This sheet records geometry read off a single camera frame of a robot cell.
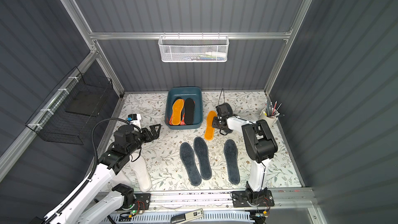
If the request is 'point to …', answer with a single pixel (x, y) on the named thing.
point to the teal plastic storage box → (195, 93)
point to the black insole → (189, 111)
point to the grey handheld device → (187, 216)
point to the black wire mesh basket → (65, 115)
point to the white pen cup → (269, 115)
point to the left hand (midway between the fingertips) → (155, 128)
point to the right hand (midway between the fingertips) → (218, 123)
